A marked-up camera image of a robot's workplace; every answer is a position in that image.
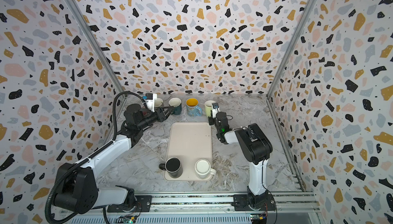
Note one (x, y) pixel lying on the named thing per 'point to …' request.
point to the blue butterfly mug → (193, 110)
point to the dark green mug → (176, 103)
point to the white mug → (202, 168)
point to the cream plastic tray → (190, 141)
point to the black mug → (173, 166)
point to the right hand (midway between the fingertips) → (210, 106)
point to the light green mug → (208, 107)
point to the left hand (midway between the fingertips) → (171, 106)
